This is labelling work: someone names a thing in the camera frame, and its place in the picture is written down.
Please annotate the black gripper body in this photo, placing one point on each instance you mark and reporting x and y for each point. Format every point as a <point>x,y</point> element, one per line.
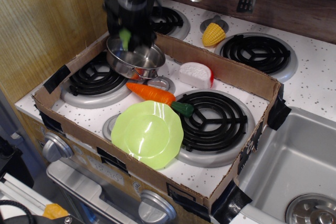
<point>136,21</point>

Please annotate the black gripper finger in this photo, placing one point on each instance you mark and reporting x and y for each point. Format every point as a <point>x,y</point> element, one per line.
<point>137,41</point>
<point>114,28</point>

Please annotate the light green toy broccoli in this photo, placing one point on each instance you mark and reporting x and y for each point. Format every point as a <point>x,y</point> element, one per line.
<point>125,36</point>

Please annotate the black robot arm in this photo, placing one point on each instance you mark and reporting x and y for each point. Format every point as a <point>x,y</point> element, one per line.
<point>137,5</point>

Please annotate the small steel pan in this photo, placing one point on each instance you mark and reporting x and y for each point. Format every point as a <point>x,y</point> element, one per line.
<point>141,64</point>

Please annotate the back left black burner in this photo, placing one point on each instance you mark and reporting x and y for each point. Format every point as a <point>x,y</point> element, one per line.
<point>170,22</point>

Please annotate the black burner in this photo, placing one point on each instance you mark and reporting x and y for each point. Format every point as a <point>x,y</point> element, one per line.
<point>95,85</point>
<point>263,52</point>
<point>216,131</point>
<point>170,22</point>

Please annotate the orange toy carrot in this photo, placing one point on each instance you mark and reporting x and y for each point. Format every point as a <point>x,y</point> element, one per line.
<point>149,93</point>

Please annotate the front left black burner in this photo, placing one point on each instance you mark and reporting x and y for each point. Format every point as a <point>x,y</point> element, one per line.
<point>95,85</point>

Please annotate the white red toy cheese wedge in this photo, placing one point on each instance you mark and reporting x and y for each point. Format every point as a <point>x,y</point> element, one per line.
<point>196,74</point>

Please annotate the yellow toy corn cob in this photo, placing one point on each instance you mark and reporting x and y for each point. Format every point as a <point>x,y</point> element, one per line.
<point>213,35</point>

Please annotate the light green plastic plate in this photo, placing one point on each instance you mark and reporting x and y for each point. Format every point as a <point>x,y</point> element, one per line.
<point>149,131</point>

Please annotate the brown cardboard fence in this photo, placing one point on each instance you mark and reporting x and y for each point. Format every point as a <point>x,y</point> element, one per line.
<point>238,75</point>

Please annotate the front right black burner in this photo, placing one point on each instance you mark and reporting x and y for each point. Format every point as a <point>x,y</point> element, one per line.
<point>216,131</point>

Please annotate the back right black burner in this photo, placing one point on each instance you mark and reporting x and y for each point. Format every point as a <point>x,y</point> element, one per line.
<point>263,52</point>

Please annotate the left silver stove knob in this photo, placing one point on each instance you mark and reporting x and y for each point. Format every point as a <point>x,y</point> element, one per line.
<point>55,148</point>

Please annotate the silver stove knob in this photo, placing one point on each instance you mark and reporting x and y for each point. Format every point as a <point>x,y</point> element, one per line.
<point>155,209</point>
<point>55,148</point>

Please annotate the right silver stove knob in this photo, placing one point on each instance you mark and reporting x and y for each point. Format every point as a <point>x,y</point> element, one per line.
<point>155,209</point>

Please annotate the grey plastic sink basin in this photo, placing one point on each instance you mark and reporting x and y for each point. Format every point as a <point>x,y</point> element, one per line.
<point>298,158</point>

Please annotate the orange yellow object bottom left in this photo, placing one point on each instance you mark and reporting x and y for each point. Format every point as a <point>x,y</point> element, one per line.
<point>54,211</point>

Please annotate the metal sink drain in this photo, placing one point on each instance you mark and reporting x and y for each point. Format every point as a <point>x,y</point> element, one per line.
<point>310,208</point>

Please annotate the silver oven door handle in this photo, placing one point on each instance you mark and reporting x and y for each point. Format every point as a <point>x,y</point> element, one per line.
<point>86,190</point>

